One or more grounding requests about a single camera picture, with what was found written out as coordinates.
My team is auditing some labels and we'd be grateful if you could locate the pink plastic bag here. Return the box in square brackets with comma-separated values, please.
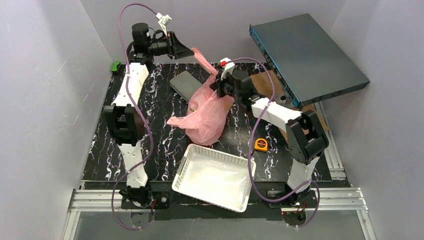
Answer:
[166, 47, 234, 146]

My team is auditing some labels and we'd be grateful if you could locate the dark teal flat box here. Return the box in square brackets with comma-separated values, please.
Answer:
[249, 13, 370, 109]

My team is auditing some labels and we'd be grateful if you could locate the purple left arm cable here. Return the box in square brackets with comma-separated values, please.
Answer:
[110, 3, 160, 231]

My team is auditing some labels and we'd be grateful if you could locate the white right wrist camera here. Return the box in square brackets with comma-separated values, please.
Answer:
[220, 57, 235, 81]

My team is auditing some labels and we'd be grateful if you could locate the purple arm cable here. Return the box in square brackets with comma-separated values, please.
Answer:
[225, 56, 321, 229]
[110, 3, 160, 231]

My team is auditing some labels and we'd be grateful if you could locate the aluminium frame rail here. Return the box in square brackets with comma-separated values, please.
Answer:
[67, 187, 376, 240]

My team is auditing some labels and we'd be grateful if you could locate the orange tape measure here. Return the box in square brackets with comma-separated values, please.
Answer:
[254, 138, 269, 153]

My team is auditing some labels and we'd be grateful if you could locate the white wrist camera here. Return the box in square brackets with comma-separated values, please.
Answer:
[220, 57, 235, 81]
[155, 12, 172, 34]

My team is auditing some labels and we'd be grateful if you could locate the grey rectangular pad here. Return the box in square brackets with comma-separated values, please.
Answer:
[169, 71, 202, 103]

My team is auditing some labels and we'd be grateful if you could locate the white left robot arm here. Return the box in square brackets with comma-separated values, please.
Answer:
[102, 22, 194, 207]

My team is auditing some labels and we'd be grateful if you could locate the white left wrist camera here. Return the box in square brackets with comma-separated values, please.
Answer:
[155, 12, 172, 34]

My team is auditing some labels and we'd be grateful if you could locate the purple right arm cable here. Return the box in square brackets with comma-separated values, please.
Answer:
[225, 56, 321, 229]

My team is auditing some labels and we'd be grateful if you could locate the green black small object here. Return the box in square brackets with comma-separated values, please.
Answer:
[110, 61, 121, 75]

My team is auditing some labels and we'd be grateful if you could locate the white perforated plastic basket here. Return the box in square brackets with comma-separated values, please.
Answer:
[172, 144, 252, 204]

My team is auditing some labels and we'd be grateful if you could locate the brown wooden board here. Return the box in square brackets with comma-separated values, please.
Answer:
[250, 70, 329, 132]

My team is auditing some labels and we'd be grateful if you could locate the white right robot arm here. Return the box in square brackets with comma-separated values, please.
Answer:
[209, 70, 329, 203]

